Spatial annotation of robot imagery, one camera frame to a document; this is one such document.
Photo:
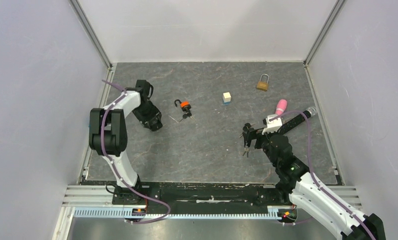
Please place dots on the small silver keys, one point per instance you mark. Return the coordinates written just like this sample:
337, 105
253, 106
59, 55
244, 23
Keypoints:
246, 152

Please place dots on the pink toy microphone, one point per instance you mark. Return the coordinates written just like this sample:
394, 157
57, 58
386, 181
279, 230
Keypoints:
281, 107

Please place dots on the black key bunch small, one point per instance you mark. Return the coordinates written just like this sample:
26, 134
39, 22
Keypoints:
187, 116

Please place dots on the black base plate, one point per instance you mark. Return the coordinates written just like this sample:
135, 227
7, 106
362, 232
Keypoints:
182, 198

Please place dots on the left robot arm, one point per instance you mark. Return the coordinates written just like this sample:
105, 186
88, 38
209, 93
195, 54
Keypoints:
108, 134

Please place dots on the black key bunch large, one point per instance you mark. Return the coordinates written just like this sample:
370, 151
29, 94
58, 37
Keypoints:
245, 128

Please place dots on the black toy microphone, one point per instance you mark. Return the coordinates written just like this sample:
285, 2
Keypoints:
297, 120

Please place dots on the orange black padlock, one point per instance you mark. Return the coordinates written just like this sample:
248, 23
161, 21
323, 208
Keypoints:
184, 105

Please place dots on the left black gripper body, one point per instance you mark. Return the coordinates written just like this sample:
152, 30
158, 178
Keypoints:
147, 112

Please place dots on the white blue cube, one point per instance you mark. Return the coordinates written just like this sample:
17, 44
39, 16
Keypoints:
226, 98

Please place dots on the brass padlock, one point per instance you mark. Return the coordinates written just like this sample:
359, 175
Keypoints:
263, 83

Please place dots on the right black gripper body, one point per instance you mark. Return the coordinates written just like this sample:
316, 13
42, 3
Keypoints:
261, 140

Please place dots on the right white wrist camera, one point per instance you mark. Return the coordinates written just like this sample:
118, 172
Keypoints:
272, 124

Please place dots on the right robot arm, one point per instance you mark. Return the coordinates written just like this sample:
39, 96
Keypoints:
297, 185

